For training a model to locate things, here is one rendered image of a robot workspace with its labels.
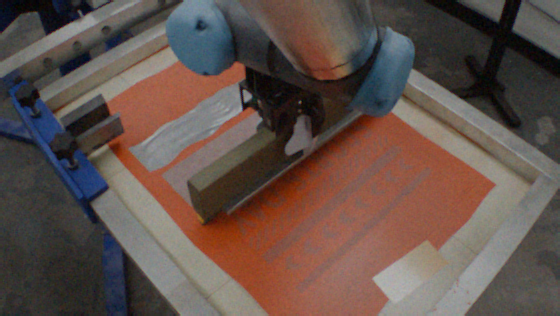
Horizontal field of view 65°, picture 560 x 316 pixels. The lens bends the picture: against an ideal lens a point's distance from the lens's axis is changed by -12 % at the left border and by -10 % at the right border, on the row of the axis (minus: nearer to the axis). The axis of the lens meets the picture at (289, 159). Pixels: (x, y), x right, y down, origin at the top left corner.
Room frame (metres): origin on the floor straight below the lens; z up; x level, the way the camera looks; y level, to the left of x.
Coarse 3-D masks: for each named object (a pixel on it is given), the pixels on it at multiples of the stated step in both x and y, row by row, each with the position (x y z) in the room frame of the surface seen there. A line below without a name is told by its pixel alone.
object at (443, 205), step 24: (192, 72) 0.72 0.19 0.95; (240, 72) 0.72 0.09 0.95; (240, 120) 0.59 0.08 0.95; (384, 120) 0.59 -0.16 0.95; (408, 144) 0.54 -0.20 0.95; (432, 144) 0.54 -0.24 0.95; (432, 168) 0.48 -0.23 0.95; (456, 168) 0.48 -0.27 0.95; (432, 192) 0.44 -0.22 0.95; (456, 192) 0.44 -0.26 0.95; (480, 192) 0.44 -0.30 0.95; (408, 216) 0.39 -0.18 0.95; (432, 216) 0.39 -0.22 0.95; (456, 216) 0.39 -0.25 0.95; (408, 240) 0.35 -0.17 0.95; (432, 240) 0.35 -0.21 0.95
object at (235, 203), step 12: (348, 120) 0.56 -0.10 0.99; (324, 132) 0.53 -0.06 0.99; (336, 132) 0.53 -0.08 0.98; (300, 156) 0.48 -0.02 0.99; (276, 168) 0.46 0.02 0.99; (288, 168) 0.46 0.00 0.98; (264, 180) 0.44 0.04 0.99; (276, 180) 0.44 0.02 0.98; (252, 192) 0.41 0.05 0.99; (228, 204) 0.39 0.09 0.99; (240, 204) 0.40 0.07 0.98
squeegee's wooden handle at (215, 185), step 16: (336, 112) 0.55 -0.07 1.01; (240, 144) 0.45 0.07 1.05; (256, 144) 0.45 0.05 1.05; (272, 144) 0.46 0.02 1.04; (224, 160) 0.42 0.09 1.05; (240, 160) 0.42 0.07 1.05; (256, 160) 0.43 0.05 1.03; (272, 160) 0.46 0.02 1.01; (192, 176) 0.39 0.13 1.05; (208, 176) 0.39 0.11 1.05; (224, 176) 0.40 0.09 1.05; (240, 176) 0.41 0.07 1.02; (256, 176) 0.43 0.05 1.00; (192, 192) 0.38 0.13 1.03; (208, 192) 0.38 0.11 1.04; (224, 192) 0.39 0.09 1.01; (240, 192) 0.41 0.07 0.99; (208, 208) 0.37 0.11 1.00
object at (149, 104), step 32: (128, 96) 0.66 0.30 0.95; (160, 96) 0.65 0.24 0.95; (192, 96) 0.65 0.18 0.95; (128, 128) 0.57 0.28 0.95; (224, 128) 0.57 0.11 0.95; (128, 160) 0.50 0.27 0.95; (192, 160) 0.50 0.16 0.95; (160, 192) 0.44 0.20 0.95; (192, 224) 0.38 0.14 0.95; (224, 224) 0.38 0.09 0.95; (224, 256) 0.33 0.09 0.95; (256, 256) 0.33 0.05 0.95; (352, 256) 0.33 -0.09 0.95; (384, 256) 0.33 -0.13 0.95; (256, 288) 0.28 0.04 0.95; (288, 288) 0.28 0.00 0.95; (320, 288) 0.28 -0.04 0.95; (352, 288) 0.28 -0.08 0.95
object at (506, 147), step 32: (160, 32) 0.81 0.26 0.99; (96, 64) 0.71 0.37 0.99; (128, 64) 0.74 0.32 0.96; (64, 96) 0.64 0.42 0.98; (416, 96) 0.63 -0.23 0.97; (448, 96) 0.62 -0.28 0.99; (480, 128) 0.54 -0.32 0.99; (512, 160) 0.49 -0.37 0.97; (544, 160) 0.47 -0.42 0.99; (544, 192) 0.41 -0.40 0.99; (128, 224) 0.35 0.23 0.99; (512, 224) 0.35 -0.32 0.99; (128, 256) 0.32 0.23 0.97; (160, 256) 0.31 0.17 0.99; (480, 256) 0.30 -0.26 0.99; (160, 288) 0.26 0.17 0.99; (192, 288) 0.26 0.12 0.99; (480, 288) 0.25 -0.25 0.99
